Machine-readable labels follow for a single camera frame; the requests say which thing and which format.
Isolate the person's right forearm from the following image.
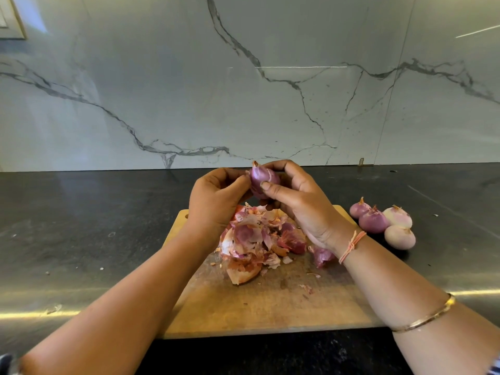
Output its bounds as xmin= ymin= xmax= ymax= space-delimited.
xmin=340 ymin=232 xmax=500 ymax=375

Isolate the person's left hand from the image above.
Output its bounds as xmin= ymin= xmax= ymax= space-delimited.
xmin=183 ymin=168 xmax=253 ymax=247

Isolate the person's left forearm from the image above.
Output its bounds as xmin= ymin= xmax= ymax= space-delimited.
xmin=19 ymin=233 xmax=210 ymax=375

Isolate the wooden cutting board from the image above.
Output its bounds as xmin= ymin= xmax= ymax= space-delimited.
xmin=160 ymin=204 xmax=385 ymax=340

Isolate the black white plaid sleeve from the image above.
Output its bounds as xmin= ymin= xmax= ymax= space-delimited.
xmin=0 ymin=352 xmax=20 ymax=375

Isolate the pile of onion peels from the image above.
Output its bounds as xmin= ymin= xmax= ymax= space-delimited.
xmin=217 ymin=203 xmax=337 ymax=286

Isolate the gold bangle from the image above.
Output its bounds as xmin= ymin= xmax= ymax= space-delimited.
xmin=391 ymin=293 xmax=456 ymax=334

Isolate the orange thread bracelet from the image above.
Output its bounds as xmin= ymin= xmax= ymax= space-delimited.
xmin=338 ymin=229 xmax=368 ymax=266

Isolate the red onion with pale patch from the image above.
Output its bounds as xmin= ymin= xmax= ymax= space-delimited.
xmin=248 ymin=160 xmax=281 ymax=197

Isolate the person's right hand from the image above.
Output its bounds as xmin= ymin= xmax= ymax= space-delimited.
xmin=258 ymin=159 xmax=359 ymax=253

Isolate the white wall switch plate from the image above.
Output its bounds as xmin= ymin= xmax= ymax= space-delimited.
xmin=0 ymin=0 xmax=27 ymax=41

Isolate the small red onion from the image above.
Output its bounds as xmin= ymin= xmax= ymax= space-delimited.
xmin=348 ymin=196 xmax=372 ymax=220

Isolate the brownish red onion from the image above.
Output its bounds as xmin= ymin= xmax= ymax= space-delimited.
xmin=383 ymin=204 xmax=414 ymax=229

